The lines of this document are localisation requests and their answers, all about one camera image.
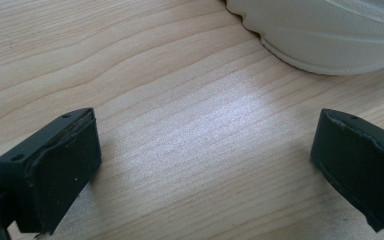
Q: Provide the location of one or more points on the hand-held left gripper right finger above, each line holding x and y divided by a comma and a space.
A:
360, 166

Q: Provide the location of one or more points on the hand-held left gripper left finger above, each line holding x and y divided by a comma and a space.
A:
56, 170

